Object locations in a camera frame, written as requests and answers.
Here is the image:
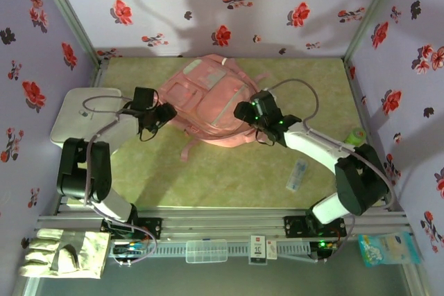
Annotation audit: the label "blue wet wipes pack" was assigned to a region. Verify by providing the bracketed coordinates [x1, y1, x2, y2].
[357, 230, 422, 268]

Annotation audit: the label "grey slotted cable duct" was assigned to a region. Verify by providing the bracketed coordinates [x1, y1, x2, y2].
[110, 240, 313, 259]

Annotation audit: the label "aluminium frame post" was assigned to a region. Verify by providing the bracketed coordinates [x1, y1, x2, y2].
[33, 0, 102, 63]
[342, 0, 407, 62]

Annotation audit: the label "lilac right arm cable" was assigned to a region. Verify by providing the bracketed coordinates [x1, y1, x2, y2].
[270, 78, 396, 262]

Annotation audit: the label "small white box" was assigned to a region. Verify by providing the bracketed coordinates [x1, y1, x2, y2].
[266, 239, 278, 261]

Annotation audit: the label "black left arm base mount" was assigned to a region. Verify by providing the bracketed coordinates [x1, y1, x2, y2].
[100, 207, 163, 241]

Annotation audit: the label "green plastic bottle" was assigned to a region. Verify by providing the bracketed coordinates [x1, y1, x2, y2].
[344, 128, 368, 146]

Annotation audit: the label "black and white card box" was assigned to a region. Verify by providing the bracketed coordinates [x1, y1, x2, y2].
[248, 234, 267, 265]

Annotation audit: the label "white lidded storage box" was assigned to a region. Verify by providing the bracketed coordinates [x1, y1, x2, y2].
[49, 87, 123, 155]

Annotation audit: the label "clear plastic organizer box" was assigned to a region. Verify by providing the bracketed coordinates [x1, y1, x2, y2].
[185, 238, 229, 264]

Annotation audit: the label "pink student backpack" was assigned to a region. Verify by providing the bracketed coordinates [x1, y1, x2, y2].
[157, 53, 271, 162]

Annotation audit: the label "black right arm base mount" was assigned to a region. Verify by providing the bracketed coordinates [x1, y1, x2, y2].
[283, 214, 347, 240]

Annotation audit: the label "clear plastic pen case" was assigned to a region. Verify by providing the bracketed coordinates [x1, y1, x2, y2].
[285, 158, 309, 193]

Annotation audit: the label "white canvas work gloves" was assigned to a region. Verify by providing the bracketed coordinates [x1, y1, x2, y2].
[19, 228, 111, 279]

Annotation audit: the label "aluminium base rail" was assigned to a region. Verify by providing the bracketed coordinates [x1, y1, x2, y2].
[34, 209, 410, 241]

